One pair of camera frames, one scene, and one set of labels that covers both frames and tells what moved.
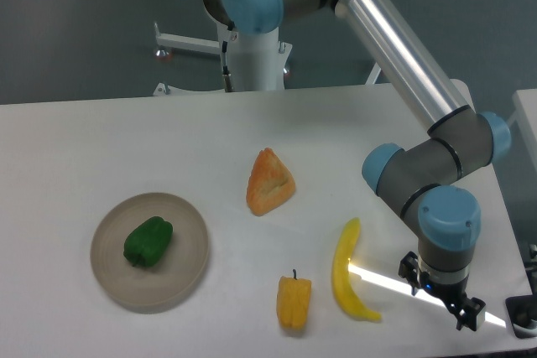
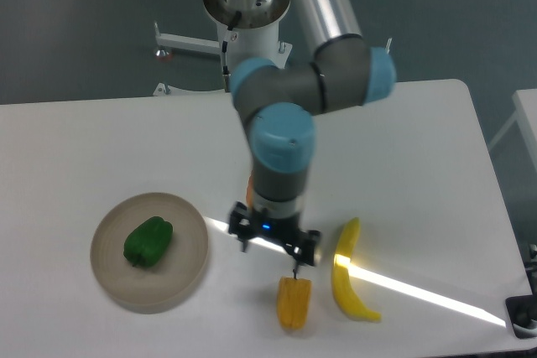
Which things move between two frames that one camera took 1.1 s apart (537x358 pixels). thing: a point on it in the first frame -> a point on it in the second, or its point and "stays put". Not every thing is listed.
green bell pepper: x=148 y=241 stays put
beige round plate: x=150 y=289 stays put
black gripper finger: x=409 y=268 -> x=242 y=223
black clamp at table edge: x=523 y=314 stays put
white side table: x=525 y=115 stays put
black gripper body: x=453 y=294 -> x=286 y=230
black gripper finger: x=466 y=312 -> x=303 y=248
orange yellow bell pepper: x=293 y=301 stays put
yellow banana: x=341 y=277 stays put
